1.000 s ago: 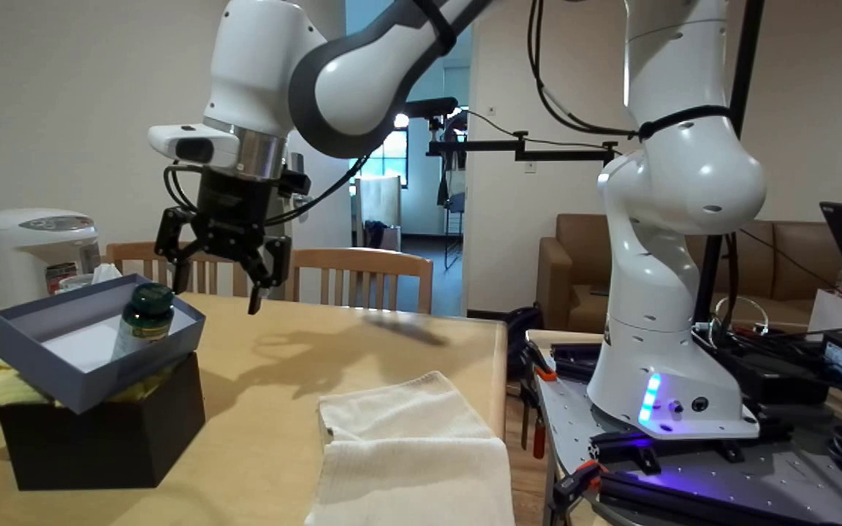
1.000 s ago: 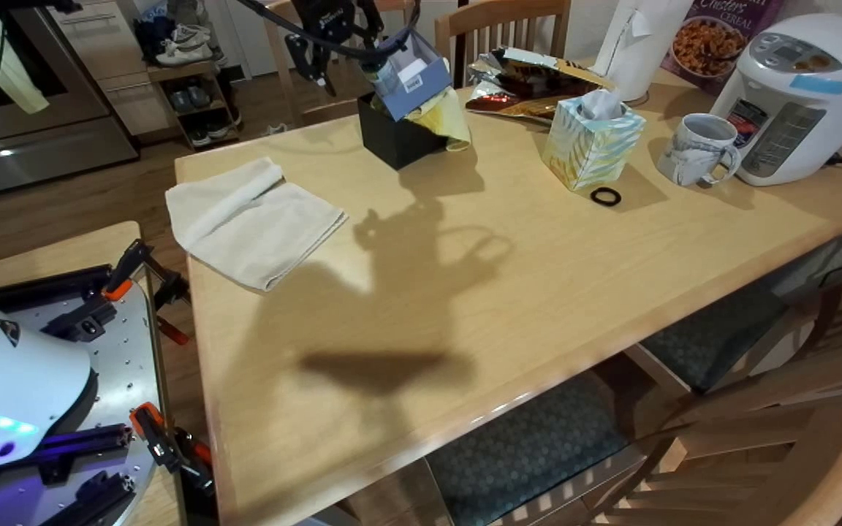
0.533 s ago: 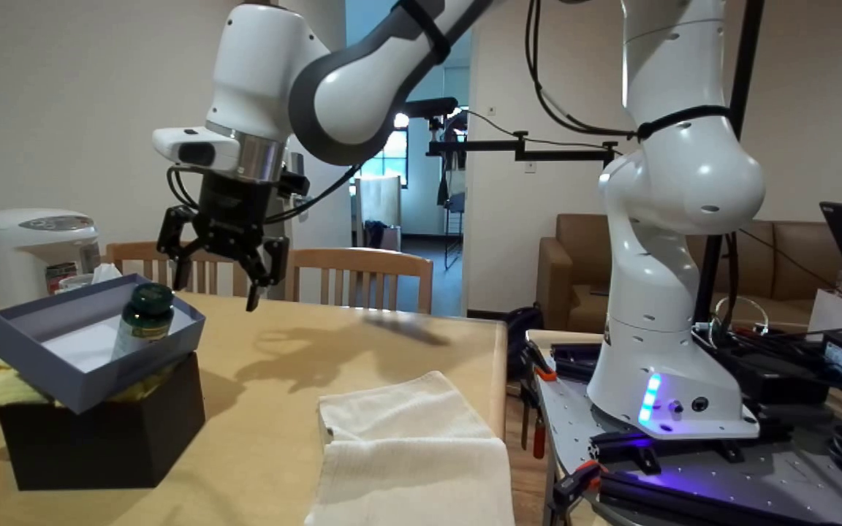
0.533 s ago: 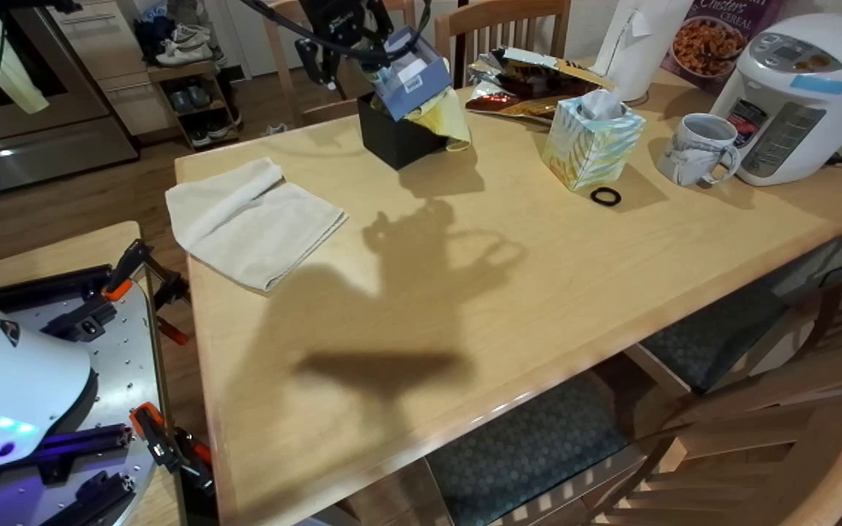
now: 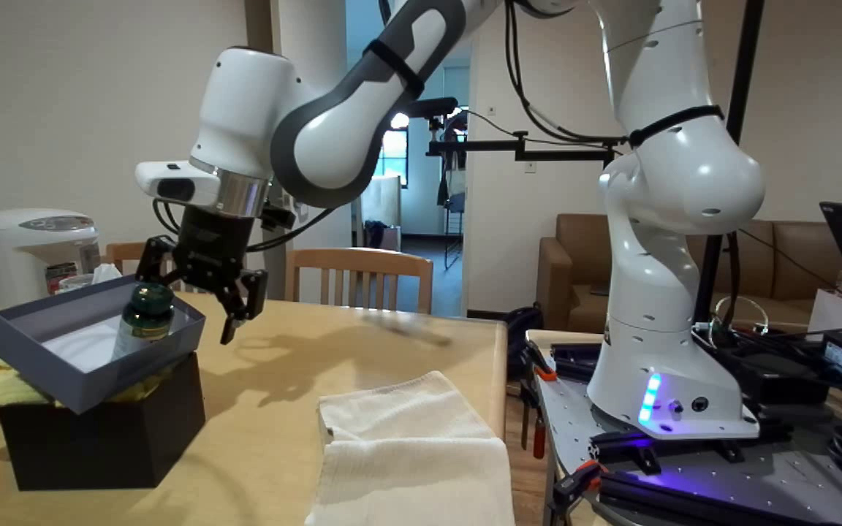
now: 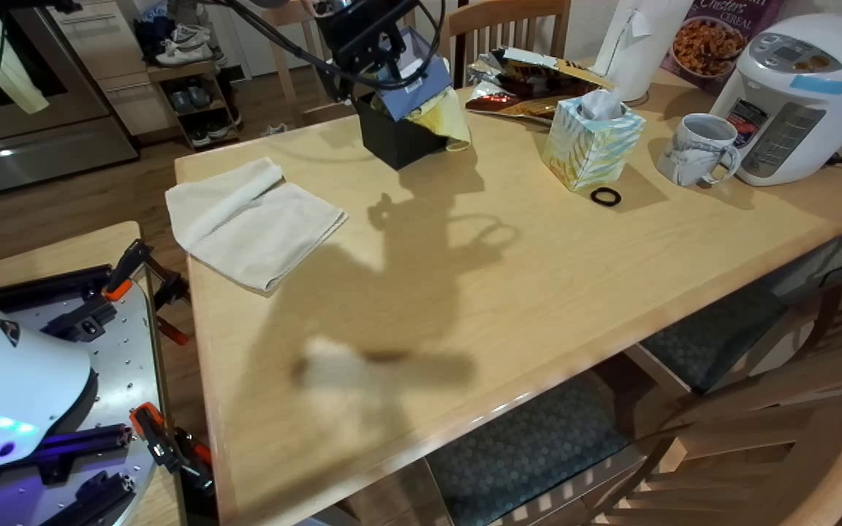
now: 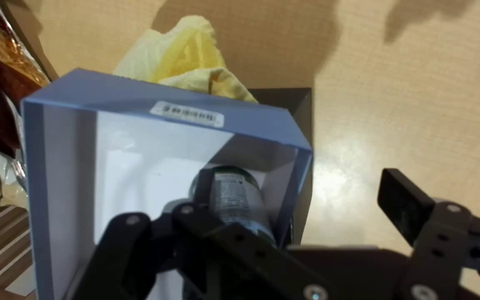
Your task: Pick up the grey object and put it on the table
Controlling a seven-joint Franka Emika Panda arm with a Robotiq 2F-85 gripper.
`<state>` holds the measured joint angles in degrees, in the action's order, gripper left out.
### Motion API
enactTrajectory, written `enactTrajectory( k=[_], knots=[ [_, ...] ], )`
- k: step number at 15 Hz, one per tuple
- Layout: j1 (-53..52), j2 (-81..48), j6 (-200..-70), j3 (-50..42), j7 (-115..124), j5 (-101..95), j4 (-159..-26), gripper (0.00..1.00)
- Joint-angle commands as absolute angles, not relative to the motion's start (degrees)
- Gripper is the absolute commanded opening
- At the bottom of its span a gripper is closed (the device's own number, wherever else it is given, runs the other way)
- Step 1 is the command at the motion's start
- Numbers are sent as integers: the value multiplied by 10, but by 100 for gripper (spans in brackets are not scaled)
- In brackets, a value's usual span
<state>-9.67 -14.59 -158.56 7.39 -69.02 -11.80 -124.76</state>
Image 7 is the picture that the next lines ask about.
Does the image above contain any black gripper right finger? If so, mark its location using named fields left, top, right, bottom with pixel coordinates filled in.
left=377, top=167, right=480, bottom=300

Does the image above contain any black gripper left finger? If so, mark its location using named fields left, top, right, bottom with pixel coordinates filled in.
left=76, top=168, right=331, bottom=300

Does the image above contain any small dark bottle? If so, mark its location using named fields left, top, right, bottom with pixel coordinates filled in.
left=209, top=165, right=279, bottom=247

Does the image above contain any grey-blue cardboard box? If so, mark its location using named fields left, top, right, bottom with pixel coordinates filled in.
left=21, top=67, right=316, bottom=300

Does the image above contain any yellow cloth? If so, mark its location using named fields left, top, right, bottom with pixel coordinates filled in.
left=112, top=13, right=261, bottom=105

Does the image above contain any brown gold snack package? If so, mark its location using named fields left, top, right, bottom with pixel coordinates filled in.
left=0, top=0, right=59, bottom=105

